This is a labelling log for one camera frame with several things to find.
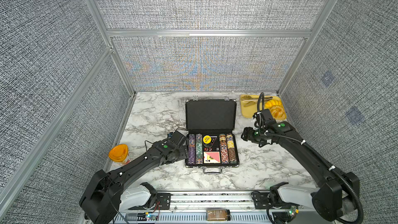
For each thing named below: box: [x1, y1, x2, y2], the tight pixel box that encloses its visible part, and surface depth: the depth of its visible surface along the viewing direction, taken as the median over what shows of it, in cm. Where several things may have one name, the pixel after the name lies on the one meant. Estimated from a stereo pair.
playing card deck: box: [203, 151, 221, 164], surface depth 87 cm
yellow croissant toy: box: [265, 99, 282, 108], surface depth 112 cm
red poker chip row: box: [219, 133, 230, 165], surface depth 88 cm
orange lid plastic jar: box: [108, 144, 129, 163], surface depth 81 cm
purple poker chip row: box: [188, 133, 196, 164], surface depth 89 cm
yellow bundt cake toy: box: [269, 105, 286, 120], surface depth 105 cm
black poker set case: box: [185, 95, 240, 175], surface depth 91 cm
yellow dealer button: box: [202, 134, 212, 145], surface depth 92 cm
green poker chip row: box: [195, 133, 204, 165], surface depth 88 cm
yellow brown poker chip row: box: [226, 133, 237, 165], surface depth 87 cm
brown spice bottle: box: [206, 208, 232, 222], surface depth 69 cm
